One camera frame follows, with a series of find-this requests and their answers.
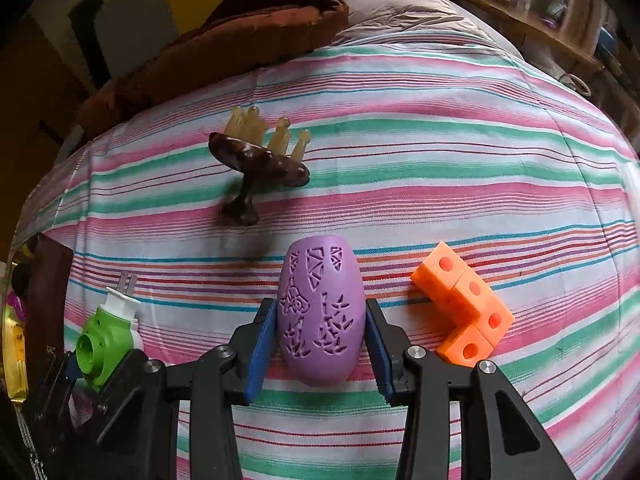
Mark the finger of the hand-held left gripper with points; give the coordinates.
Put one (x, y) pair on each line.
(55, 392)

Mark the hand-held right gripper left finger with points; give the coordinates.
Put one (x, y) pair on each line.
(260, 355)

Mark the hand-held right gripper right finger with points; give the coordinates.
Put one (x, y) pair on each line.
(381, 355)

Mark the purple plastic funnel toy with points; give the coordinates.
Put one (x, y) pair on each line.
(320, 310)

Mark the green and white plug device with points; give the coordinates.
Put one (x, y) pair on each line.
(107, 335)

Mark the orange toy blocks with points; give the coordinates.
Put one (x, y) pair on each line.
(475, 290)

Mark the dark brown board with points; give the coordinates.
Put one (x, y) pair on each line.
(47, 285)

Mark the striped bed sheet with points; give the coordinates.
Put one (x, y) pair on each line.
(450, 185)

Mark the brown scalp massager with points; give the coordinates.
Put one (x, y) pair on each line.
(250, 155)

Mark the brown pillow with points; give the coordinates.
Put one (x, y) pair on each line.
(250, 25)

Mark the pale grey pillow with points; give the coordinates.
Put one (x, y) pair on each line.
(400, 10)

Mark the grey yellow blue headboard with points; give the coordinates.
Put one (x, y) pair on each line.
(135, 20)

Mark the wooden nightstand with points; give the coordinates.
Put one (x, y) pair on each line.
(525, 25)

